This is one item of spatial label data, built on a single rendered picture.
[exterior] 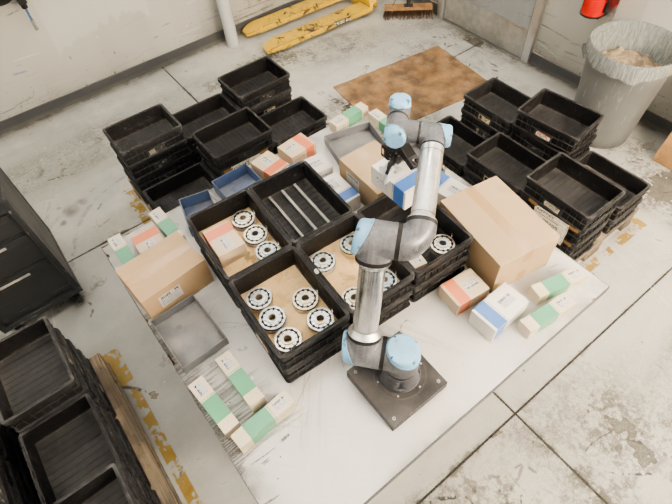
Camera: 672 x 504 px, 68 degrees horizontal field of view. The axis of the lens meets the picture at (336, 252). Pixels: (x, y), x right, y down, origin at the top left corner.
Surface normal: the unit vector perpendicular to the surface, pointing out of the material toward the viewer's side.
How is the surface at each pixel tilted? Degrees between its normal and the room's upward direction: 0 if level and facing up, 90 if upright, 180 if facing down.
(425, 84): 0
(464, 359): 0
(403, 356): 9
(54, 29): 90
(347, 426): 0
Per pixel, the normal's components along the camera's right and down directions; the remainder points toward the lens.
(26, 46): 0.61, 0.62
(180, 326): -0.05, -0.60
